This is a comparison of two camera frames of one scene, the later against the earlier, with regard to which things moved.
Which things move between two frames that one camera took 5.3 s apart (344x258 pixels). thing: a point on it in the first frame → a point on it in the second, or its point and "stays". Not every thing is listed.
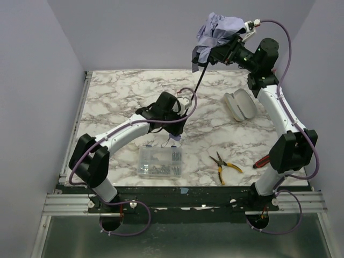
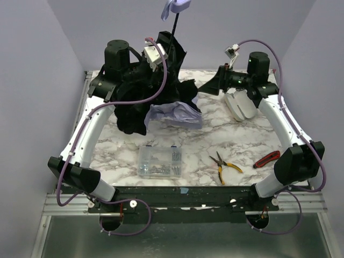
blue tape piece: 184,191 stays
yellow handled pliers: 221,163 stays
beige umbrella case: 241,105 stays
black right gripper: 222,51 → 222,78
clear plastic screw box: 160,161 stays
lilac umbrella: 212,29 → 175,104
